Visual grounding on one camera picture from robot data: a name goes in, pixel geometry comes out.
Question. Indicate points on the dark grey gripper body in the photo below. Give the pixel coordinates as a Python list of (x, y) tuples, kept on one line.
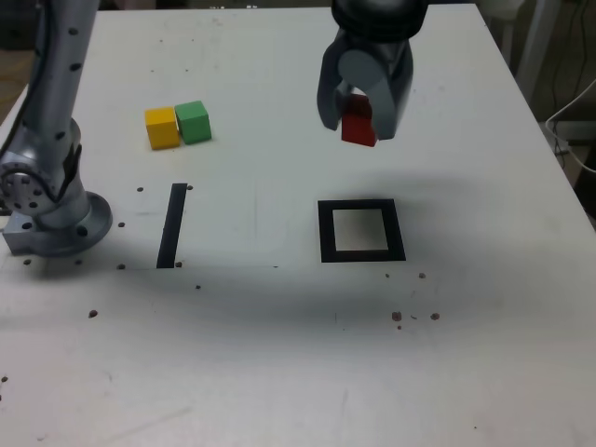
[(382, 49)]

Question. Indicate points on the black tape strip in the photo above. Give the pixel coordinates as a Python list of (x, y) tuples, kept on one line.
[(170, 233)]

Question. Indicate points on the red cube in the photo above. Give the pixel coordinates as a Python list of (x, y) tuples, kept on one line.
[(356, 128)]

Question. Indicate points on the green cube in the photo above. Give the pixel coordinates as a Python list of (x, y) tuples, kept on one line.
[(194, 123)]

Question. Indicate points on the yellow cube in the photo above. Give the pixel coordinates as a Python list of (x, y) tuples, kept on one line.
[(162, 130)]

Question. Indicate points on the white frame leg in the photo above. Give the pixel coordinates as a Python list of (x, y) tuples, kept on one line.
[(535, 46)]

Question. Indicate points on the black tape square outline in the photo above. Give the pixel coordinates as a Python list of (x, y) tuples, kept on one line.
[(326, 233)]

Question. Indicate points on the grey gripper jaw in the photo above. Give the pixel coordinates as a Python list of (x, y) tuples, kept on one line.
[(391, 102), (326, 93)]

